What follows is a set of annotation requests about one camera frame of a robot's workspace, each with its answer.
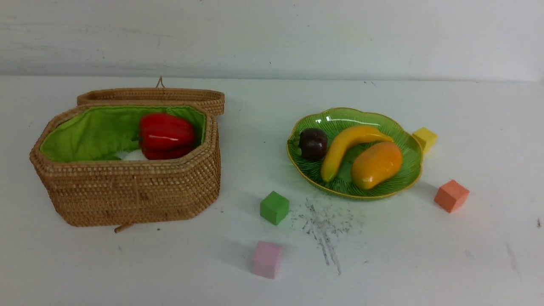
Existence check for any dark purple mangosteen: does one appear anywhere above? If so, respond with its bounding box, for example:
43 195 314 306
288 128 328 162

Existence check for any yellow banana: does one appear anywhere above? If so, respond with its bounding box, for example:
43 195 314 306
320 125 393 183

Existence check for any orange yellow mango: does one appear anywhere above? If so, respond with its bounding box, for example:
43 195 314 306
351 142 403 190

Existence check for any red bell pepper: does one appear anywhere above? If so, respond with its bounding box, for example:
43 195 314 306
132 113 197 160

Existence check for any white radish with green leaves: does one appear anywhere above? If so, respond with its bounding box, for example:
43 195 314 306
116 149 148 161

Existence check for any green foam cube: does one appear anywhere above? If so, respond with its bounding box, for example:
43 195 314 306
260 191 290 225

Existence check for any green glass leaf plate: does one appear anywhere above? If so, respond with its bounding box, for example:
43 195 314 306
286 107 423 201

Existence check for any woven wicker basket lid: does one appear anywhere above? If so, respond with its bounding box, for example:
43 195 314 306
76 77 225 116

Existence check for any pink foam cube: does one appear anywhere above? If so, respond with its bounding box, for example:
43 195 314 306
251 241 283 279

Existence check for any yellow foam cube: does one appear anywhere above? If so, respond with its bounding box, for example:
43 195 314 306
412 127 438 154

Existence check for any orange foam cube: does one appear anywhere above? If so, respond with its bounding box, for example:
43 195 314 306
434 180 470 213

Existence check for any woven wicker basket green lining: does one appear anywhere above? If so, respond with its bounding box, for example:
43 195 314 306
29 103 221 231

